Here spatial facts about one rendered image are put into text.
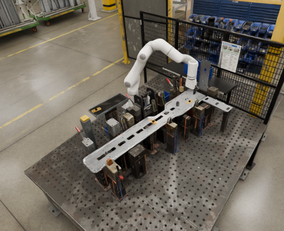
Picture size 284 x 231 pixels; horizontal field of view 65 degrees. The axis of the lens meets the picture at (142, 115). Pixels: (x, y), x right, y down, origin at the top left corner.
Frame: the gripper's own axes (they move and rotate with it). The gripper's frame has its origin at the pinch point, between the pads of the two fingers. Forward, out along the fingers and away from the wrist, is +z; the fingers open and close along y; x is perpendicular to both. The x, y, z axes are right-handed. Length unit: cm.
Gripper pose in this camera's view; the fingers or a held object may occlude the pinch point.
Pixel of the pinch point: (190, 91)
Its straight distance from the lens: 223.8
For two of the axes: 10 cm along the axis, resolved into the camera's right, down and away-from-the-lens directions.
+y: 6.7, 4.4, -6.0
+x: 7.4, -4.7, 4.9
